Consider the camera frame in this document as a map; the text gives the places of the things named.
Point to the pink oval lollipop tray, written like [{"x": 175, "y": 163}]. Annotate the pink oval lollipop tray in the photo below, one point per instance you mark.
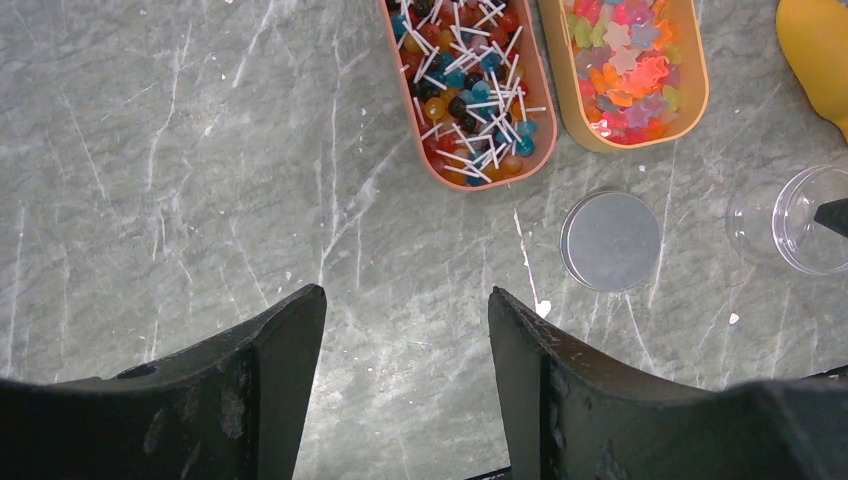
[{"x": 474, "y": 87}]

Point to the clear plastic jar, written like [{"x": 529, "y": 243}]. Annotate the clear plastic jar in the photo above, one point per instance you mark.
[{"x": 769, "y": 220}]

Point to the round metal jar lid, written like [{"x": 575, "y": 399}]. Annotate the round metal jar lid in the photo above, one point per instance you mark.
[{"x": 610, "y": 241}]

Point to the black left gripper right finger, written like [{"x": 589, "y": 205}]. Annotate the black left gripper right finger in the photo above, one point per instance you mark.
[{"x": 570, "y": 411}]

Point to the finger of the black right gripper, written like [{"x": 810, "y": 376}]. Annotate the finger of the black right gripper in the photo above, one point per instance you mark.
[{"x": 833, "y": 215}]

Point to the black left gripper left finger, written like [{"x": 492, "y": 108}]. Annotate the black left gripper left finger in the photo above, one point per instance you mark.
[{"x": 232, "y": 406}]

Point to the yellow oval gummy tray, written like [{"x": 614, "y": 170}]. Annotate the yellow oval gummy tray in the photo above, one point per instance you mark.
[{"x": 628, "y": 74}]

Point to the yellow plastic scoop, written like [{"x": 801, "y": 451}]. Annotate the yellow plastic scoop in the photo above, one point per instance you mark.
[{"x": 813, "y": 38}]

